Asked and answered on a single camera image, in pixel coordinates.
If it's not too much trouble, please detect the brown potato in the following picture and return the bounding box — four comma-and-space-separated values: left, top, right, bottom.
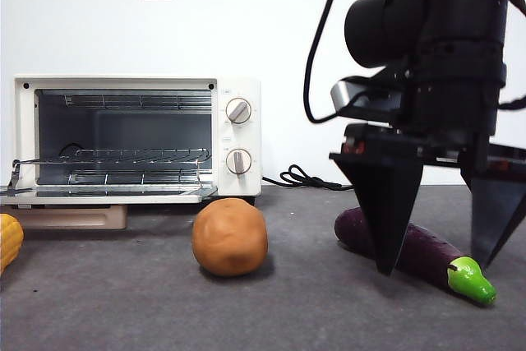
191, 197, 269, 278

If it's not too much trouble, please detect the oven glass door beige handle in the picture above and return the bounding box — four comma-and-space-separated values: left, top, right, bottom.
0, 183, 219, 231

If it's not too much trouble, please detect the right wrist grey camera box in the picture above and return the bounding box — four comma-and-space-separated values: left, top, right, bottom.
330, 77, 406, 118

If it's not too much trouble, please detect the beige oven knob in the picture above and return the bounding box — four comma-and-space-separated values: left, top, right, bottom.
225, 148, 253, 176
225, 97, 253, 125

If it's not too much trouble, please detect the black power cable with plug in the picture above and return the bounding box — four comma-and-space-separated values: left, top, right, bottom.
261, 164, 355, 192

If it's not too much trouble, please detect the smooth black camera cable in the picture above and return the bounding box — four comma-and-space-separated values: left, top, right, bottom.
302, 0, 362, 125

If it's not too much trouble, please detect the yellow corn cob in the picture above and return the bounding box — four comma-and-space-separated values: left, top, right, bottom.
0, 213, 25, 275

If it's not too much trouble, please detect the purple eggplant green stem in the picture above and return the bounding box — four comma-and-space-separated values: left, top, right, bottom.
334, 207, 497, 307

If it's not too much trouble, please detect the white toaster oven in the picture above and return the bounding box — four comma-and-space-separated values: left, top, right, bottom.
12, 74, 263, 206

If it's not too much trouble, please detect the metal wire oven rack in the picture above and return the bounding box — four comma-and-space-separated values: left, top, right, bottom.
12, 146, 214, 172

